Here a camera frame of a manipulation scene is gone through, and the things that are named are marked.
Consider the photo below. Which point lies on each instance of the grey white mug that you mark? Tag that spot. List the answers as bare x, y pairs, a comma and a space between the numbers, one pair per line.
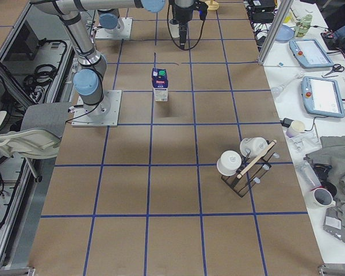
174, 28

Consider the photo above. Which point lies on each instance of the blue teach pendant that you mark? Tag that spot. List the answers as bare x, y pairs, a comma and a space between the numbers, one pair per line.
322, 97
310, 54

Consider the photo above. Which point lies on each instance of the light bulb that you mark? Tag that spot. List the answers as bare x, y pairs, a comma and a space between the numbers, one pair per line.
277, 90

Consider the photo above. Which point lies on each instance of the aluminium frame post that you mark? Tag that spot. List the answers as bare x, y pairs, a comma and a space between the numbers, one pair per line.
283, 9

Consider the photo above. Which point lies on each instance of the near blue teach pendant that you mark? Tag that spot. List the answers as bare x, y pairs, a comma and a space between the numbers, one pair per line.
322, 97

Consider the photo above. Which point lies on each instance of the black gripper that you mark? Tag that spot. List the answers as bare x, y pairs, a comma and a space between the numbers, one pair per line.
181, 15

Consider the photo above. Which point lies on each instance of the black scissors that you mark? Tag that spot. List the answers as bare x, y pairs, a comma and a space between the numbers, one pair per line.
335, 68

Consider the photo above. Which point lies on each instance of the black wire mug rack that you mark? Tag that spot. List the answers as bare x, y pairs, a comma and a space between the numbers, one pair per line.
251, 170

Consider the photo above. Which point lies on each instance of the wooden mug tree stand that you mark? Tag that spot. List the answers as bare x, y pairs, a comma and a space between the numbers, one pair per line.
212, 5

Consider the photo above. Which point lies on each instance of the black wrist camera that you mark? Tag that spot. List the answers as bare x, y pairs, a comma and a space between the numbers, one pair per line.
202, 8

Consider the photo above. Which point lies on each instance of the cream paper cup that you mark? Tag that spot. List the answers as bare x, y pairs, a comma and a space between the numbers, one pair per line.
295, 128

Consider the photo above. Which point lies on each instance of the green bottle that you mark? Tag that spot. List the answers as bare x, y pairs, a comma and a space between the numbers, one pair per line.
302, 27

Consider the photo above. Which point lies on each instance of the grey office chair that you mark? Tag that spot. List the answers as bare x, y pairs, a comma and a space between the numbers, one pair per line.
40, 133

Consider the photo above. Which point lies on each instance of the white mug on rack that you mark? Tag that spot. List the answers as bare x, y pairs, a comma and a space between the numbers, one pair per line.
252, 147
228, 163

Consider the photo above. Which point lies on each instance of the blue white milk carton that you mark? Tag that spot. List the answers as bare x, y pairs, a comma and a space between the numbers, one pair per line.
160, 84

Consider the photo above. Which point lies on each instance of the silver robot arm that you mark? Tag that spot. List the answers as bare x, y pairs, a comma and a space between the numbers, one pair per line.
92, 62
113, 13

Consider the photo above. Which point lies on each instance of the far blue teach pendant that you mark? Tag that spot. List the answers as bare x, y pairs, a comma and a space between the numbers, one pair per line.
310, 54

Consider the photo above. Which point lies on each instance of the grey cloth pile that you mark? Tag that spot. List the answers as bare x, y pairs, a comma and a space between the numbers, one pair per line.
332, 153

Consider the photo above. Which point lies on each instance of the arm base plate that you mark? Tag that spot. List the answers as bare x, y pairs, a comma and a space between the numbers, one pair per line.
105, 114
114, 29

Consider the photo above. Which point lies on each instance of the white mug red rim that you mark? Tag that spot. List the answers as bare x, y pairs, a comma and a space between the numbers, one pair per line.
319, 198

